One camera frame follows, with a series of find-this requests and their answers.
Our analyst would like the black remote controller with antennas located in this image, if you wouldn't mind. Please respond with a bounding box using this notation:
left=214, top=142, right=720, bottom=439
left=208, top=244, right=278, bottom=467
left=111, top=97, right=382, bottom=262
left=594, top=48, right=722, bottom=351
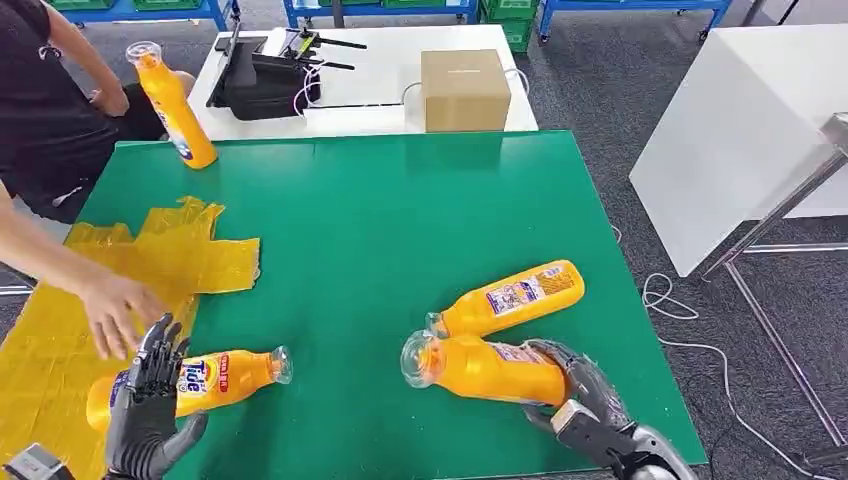
left=261, top=26, right=368, bottom=72

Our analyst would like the orange drink bottle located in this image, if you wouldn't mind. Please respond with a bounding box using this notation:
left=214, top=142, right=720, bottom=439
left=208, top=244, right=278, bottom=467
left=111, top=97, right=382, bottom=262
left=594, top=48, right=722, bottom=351
left=125, top=40, right=219, bottom=171
left=399, top=328, right=573, bottom=408
left=85, top=345, right=294, bottom=434
left=425, top=258, right=587, bottom=340

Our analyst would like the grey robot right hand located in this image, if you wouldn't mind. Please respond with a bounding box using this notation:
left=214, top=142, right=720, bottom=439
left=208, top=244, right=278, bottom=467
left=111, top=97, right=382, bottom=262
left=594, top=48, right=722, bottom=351
left=521, top=338, right=637, bottom=437

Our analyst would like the white cable on floor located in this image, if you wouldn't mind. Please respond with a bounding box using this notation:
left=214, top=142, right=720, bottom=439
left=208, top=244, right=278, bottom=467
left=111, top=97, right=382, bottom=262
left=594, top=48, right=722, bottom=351
left=610, top=224, right=848, bottom=480

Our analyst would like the person's right hand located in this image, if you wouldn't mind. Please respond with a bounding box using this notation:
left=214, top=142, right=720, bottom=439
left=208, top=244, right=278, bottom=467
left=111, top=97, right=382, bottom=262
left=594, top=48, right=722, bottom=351
left=77, top=272, right=169, bottom=363

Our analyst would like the yellow sheet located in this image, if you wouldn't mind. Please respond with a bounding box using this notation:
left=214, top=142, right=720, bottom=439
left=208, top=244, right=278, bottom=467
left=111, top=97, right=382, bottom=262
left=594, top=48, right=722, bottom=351
left=0, top=195, right=262, bottom=480

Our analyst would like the blue metal rack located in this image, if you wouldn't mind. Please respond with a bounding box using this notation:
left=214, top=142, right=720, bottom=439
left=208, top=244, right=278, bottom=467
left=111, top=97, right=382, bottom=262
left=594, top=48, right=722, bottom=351
left=282, top=0, right=480, bottom=30
left=537, top=0, right=734, bottom=45
left=46, top=0, right=241, bottom=32

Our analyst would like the white cable on table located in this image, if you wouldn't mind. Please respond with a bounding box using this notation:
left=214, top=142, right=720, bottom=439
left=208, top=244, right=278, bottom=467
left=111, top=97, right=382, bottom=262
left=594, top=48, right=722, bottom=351
left=292, top=60, right=533, bottom=117

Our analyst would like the pale grey bench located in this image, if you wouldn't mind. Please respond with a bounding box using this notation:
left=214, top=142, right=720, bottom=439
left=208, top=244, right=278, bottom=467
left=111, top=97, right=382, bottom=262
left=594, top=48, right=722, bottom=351
left=11, top=197, right=75, bottom=245

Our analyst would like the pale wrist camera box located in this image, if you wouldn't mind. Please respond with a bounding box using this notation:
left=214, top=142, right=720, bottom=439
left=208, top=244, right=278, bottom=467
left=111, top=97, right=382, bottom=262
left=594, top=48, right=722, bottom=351
left=550, top=398, right=639, bottom=466
left=2, top=443, right=75, bottom=480

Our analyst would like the person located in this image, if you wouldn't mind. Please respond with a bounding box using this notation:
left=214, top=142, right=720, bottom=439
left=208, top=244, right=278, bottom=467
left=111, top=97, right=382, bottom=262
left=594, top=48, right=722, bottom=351
left=0, top=0, right=197, bottom=362

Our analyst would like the green plastic crate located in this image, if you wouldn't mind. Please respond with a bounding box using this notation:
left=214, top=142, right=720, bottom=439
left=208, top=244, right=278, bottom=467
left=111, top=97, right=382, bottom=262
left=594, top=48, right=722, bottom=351
left=479, top=0, right=542, bottom=55

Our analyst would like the metal table frame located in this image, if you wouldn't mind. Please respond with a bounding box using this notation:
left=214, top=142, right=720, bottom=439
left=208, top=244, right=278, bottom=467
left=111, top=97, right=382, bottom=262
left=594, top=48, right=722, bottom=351
left=700, top=111, right=848, bottom=447

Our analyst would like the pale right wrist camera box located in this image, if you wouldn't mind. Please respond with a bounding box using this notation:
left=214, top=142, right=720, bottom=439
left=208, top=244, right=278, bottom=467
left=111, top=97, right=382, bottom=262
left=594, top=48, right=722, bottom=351
left=550, top=398, right=639, bottom=466

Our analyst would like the white panel table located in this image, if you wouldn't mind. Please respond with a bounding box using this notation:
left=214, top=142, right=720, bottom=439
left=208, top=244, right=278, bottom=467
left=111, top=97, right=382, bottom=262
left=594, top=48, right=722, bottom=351
left=628, top=23, right=848, bottom=279

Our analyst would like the black equipment case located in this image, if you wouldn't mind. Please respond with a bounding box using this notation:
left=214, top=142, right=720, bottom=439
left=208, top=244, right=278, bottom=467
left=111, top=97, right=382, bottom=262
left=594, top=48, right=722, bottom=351
left=205, top=34, right=324, bottom=123

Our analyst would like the green table mat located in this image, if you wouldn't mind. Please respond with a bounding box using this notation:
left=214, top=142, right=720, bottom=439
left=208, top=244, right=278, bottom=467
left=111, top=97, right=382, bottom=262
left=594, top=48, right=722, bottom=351
left=78, top=130, right=709, bottom=480

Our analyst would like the brown cardboard box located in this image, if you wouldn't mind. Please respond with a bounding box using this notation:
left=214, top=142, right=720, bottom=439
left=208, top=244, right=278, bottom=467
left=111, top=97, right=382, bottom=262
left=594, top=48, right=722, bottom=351
left=419, top=48, right=513, bottom=134

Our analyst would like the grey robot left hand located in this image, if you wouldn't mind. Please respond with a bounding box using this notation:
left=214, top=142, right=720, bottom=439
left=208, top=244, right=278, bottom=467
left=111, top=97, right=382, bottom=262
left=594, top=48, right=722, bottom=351
left=103, top=313, right=209, bottom=480

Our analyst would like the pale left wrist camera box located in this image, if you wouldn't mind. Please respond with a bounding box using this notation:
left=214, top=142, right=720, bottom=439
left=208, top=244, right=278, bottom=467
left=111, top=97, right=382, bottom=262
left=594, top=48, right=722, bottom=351
left=2, top=443, right=75, bottom=480

